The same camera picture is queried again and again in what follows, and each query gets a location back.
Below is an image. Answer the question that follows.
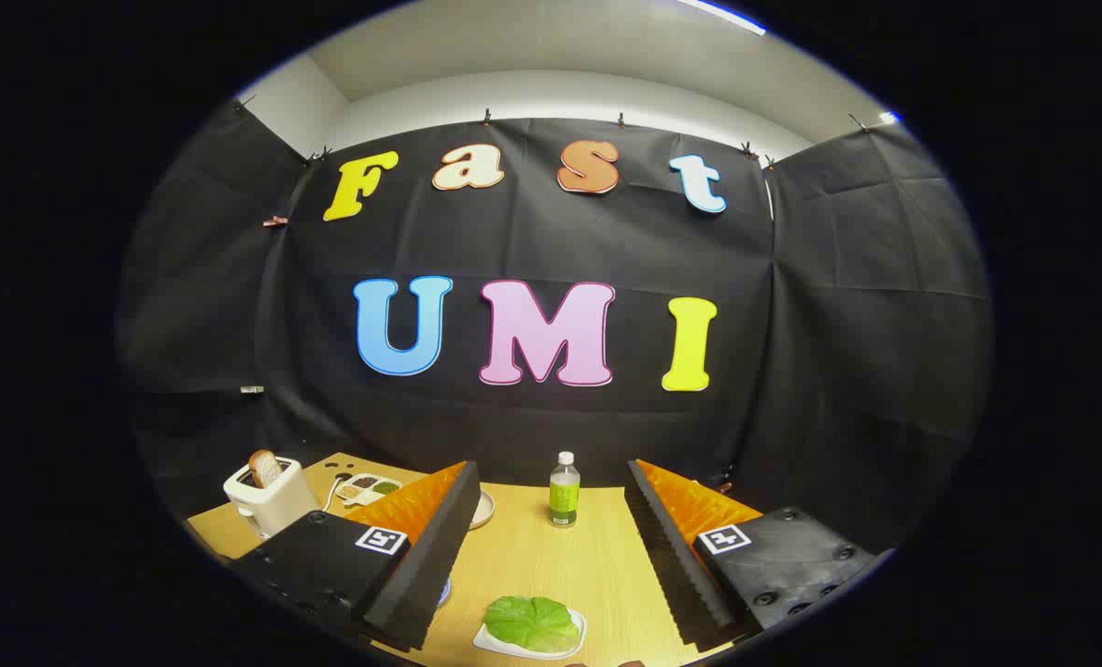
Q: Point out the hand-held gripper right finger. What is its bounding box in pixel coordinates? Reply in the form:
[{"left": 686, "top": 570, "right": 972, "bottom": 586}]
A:
[{"left": 623, "top": 459, "right": 885, "bottom": 652}]

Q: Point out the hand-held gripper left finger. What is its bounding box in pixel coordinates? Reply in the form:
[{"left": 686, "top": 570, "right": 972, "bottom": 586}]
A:
[{"left": 227, "top": 460, "right": 482, "bottom": 652}]

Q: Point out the green lettuce leaf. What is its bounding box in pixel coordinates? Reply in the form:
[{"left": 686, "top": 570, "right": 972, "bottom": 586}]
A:
[{"left": 483, "top": 596, "right": 582, "bottom": 653}]

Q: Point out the small white plate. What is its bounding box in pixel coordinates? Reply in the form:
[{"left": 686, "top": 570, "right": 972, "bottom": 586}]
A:
[{"left": 473, "top": 607, "right": 587, "bottom": 661}]

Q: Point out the white divided seasoning tray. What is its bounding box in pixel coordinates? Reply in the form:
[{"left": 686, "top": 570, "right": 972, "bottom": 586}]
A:
[{"left": 336, "top": 473, "right": 404, "bottom": 507}]

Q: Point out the green label drink bottle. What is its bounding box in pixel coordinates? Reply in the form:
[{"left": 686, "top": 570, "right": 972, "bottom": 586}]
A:
[{"left": 549, "top": 451, "right": 582, "bottom": 529}]

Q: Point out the white toaster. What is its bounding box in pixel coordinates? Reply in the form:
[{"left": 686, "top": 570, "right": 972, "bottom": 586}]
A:
[{"left": 223, "top": 456, "right": 320, "bottom": 541}]

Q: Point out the black backdrop cloth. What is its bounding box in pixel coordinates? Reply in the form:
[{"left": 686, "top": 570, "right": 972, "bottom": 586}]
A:
[{"left": 116, "top": 97, "right": 995, "bottom": 557}]

